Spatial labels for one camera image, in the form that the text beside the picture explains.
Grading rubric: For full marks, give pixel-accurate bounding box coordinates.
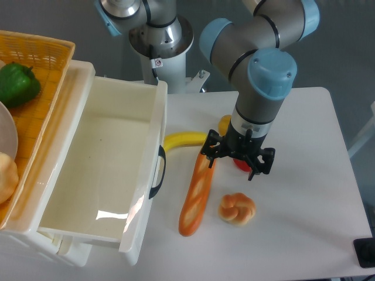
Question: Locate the pale round bun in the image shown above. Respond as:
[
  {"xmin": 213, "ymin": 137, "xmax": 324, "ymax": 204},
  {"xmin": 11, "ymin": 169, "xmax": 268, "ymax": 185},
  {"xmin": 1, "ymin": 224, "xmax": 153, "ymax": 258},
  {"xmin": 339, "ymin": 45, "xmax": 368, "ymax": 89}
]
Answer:
[{"xmin": 1, "ymin": 152, "xmax": 19, "ymax": 204}]

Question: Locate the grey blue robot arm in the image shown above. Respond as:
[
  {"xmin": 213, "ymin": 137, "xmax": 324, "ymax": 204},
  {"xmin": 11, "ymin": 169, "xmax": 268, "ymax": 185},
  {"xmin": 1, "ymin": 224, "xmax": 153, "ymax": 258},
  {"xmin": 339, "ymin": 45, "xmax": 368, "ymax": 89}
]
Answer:
[{"xmin": 96, "ymin": 1, "xmax": 320, "ymax": 176}]

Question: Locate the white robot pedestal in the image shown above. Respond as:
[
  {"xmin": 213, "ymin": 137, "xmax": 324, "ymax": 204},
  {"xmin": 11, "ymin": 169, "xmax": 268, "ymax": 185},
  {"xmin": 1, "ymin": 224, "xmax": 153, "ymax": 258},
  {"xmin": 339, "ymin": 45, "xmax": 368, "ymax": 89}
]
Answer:
[{"xmin": 129, "ymin": 15, "xmax": 210, "ymax": 94}]

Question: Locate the long orange baguette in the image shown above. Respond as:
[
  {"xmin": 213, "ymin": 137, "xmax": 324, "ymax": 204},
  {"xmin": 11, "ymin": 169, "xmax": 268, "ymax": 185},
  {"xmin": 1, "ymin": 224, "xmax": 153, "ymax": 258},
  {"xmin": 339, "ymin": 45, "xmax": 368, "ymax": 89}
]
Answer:
[{"xmin": 178, "ymin": 154, "xmax": 215, "ymax": 237}]

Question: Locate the green bell pepper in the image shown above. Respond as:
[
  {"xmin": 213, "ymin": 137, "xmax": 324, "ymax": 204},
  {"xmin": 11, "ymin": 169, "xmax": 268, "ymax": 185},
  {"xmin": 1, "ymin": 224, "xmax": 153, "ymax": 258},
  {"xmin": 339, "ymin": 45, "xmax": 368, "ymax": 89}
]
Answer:
[{"xmin": 1, "ymin": 62, "xmax": 41, "ymax": 108}]

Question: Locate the white plastic drawer cabinet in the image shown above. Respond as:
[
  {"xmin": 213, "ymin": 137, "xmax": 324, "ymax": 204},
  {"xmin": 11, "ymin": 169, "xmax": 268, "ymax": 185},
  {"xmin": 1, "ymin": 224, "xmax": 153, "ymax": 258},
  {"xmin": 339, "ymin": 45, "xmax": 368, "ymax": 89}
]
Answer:
[{"xmin": 1, "ymin": 60, "xmax": 95, "ymax": 266}]

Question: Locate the red round fruit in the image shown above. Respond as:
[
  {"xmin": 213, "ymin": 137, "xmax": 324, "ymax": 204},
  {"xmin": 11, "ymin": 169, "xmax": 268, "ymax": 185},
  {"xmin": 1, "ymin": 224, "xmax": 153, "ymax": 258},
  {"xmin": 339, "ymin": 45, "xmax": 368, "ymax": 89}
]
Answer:
[{"xmin": 233, "ymin": 159, "xmax": 252, "ymax": 172}]

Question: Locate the yellow woven basket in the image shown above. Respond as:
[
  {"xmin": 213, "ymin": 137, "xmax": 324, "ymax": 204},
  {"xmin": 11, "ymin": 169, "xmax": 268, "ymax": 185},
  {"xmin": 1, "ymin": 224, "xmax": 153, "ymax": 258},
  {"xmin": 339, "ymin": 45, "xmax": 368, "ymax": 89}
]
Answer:
[{"xmin": 1, "ymin": 30, "xmax": 76, "ymax": 228}]

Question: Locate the small orange fruit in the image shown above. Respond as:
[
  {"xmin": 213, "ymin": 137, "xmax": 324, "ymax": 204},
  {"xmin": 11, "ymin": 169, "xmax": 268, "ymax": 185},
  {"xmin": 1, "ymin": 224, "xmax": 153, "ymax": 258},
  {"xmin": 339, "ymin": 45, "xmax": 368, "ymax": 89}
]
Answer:
[{"xmin": 218, "ymin": 115, "xmax": 231, "ymax": 136}]

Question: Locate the round knotted bread roll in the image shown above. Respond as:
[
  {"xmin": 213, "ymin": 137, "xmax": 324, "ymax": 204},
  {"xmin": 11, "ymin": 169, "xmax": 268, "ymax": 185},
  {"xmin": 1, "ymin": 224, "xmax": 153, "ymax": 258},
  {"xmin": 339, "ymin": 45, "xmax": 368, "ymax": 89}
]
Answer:
[{"xmin": 218, "ymin": 193, "xmax": 257, "ymax": 226}]

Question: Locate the white plastic drawer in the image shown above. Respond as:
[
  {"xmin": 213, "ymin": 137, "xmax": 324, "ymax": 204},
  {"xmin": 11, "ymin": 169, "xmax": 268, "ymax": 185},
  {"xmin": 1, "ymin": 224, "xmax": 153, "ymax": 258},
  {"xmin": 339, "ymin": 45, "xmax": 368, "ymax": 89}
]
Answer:
[{"xmin": 39, "ymin": 77, "xmax": 168, "ymax": 265}]

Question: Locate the beige round plate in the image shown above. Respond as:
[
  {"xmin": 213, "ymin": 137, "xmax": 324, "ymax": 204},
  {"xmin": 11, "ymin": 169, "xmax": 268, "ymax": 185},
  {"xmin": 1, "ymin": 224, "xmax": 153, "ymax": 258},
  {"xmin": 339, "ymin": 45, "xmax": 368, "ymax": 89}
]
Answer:
[{"xmin": 0, "ymin": 103, "xmax": 18, "ymax": 160}]

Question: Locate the white chair frame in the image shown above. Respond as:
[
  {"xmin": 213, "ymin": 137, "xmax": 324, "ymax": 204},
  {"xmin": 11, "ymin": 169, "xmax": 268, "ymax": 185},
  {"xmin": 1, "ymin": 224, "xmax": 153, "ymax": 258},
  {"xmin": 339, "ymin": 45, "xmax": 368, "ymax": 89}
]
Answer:
[{"xmin": 347, "ymin": 102, "xmax": 374, "ymax": 158}]

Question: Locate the black drawer handle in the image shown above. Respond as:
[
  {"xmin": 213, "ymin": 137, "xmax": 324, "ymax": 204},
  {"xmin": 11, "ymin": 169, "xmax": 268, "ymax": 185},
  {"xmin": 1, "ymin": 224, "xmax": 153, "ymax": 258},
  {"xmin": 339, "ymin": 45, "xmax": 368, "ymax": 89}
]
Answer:
[{"xmin": 149, "ymin": 145, "xmax": 166, "ymax": 199}]

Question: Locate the yellow banana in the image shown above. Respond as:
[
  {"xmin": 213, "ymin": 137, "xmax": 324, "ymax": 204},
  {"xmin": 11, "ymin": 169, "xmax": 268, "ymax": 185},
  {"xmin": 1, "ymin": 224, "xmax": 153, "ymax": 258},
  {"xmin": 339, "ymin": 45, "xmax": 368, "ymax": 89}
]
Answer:
[{"xmin": 163, "ymin": 131, "xmax": 206, "ymax": 152}]

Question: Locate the black device at table edge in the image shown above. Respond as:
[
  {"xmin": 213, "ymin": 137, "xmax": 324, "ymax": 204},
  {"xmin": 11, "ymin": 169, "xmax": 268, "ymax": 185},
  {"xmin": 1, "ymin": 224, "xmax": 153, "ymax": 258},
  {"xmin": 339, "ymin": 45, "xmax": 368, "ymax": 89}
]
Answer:
[{"xmin": 353, "ymin": 238, "xmax": 374, "ymax": 268}]

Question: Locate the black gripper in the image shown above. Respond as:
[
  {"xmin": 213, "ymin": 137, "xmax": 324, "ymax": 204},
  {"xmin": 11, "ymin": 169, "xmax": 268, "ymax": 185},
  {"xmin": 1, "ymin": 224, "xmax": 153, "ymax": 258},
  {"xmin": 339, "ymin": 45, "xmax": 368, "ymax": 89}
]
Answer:
[{"xmin": 200, "ymin": 120, "xmax": 275, "ymax": 181}]

